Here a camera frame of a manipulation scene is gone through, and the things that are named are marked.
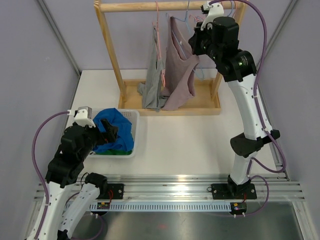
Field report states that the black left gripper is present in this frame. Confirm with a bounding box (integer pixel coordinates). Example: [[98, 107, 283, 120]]
[[78, 117, 118, 160]]

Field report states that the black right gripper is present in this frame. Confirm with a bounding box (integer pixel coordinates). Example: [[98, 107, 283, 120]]
[[189, 21, 222, 63]]

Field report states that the blue tank top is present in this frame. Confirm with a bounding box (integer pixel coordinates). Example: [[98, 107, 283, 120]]
[[93, 108, 134, 153]]

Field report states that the green tank top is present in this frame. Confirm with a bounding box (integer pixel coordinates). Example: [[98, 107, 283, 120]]
[[94, 149, 132, 156]]

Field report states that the mauve tank top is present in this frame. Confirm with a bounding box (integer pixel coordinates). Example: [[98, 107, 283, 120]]
[[161, 16, 200, 111]]

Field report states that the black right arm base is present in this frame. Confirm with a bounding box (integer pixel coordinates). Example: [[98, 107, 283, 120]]
[[210, 176, 257, 200]]

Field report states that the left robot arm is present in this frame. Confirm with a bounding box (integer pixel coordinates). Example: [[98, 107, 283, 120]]
[[28, 123, 114, 240]]

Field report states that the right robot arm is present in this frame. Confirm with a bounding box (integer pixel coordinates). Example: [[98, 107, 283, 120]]
[[188, 16, 280, 198]]

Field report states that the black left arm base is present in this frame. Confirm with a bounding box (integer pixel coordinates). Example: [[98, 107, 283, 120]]
[[80, 172, 124, 200]]

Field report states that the grey tank top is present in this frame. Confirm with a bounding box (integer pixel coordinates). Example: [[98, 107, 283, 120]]
[[137, 26, 168, 112]]

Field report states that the translucent white plastic basket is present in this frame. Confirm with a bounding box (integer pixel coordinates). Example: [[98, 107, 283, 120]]
[[89, 108, 140, 159]]

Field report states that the wooden clothes rack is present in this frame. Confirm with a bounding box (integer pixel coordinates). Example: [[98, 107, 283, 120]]
[[93, 0, 249, 117]]

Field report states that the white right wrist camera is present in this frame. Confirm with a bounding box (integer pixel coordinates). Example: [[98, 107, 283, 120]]
[[200, 1, 224, 31]]

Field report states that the white slotted cable duct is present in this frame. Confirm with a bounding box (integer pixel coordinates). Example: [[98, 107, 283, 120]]
[[89, 202, 231, 212]]

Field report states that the aluminium frame post right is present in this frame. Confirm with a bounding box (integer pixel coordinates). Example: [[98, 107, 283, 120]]
[[266, 0, 300, 55]]

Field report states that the aluminium frame post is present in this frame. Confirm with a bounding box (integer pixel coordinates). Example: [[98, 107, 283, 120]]
[[266, 0, 300, 55], [34, 0, 82, 78]]

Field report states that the aluminium frame post left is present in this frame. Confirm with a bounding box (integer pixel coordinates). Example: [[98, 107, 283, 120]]
[[34, 0, 82, 78]]

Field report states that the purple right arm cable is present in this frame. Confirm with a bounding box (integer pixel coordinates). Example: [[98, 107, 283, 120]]
[[209, 0, 287, 173]]

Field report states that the aluminium mounting rail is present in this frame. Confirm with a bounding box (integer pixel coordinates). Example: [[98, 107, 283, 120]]
[[107, 173, 305, 202]]

